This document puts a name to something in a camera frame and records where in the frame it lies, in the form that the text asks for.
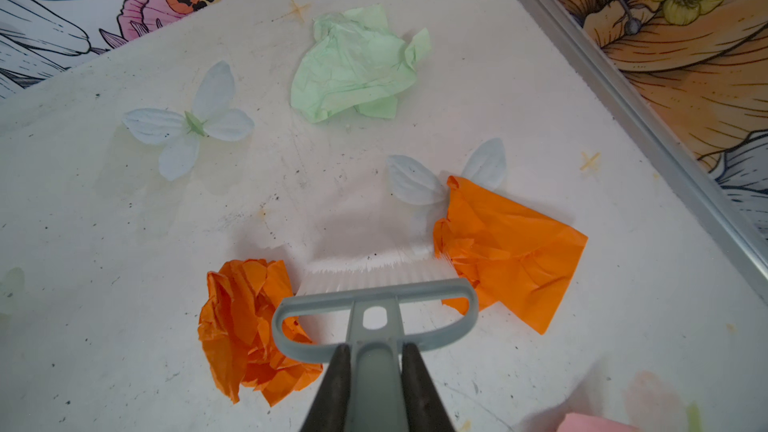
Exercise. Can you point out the orange paper scrap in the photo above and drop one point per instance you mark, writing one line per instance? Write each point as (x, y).
(235, 331)
(509, 253)

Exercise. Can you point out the light green paper scrap right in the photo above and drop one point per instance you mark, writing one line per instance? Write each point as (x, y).
(356, 63)

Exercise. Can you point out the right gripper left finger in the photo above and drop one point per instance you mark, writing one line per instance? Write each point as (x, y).
(329, 408)

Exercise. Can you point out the pink paper scrap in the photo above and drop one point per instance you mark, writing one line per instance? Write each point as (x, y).
(575, 422)

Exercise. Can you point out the orange paper scrap right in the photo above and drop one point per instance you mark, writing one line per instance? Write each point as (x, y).
(509, 253)

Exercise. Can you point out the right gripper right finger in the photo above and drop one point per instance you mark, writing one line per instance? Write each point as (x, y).
(424, 409)

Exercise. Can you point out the grey-blue hand brush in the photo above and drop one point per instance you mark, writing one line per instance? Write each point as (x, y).
(375, 332)

